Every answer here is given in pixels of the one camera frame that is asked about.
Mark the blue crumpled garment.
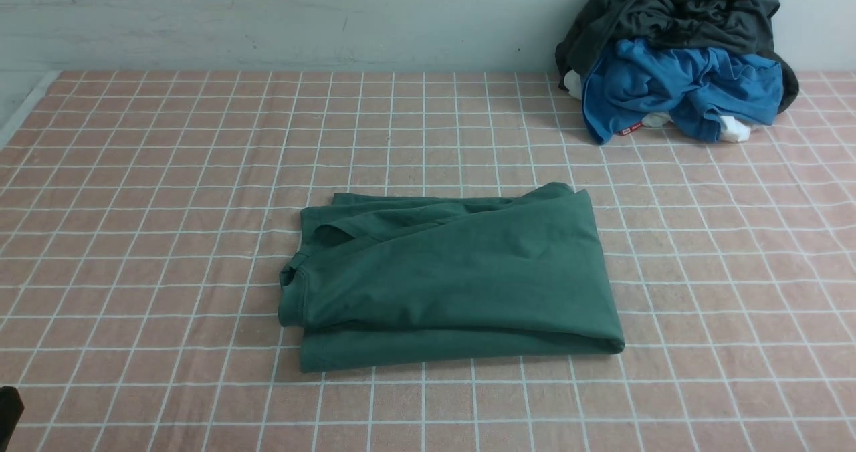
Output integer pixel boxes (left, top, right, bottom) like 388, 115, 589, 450
581, 38, 784, 144

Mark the dark grey crumpled garment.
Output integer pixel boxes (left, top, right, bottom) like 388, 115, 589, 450
554, 0, 800, 112

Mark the green long sleeve shirt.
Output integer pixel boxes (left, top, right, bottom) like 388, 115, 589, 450
278, 182, 625, 373

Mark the pink checkered tablecloth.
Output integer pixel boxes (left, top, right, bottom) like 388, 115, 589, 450
1, 72, 855, 451

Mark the black gripper tip at edge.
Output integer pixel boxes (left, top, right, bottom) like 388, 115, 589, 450
0, 386, 25, 444

